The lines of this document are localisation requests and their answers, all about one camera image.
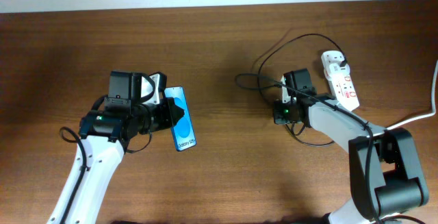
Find black USB charging cable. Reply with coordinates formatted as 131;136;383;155
257;32;348;148

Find white power strip cord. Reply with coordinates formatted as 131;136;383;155
385;59;438;130

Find white power strip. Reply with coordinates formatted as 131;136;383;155
321;51;359;111

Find blue Samsung Galaxy phone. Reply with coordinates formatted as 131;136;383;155
164;86;196;151

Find white USB charger adapter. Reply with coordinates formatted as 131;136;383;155
324;62;350;81

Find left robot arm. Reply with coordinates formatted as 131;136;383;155
48;71;196;223

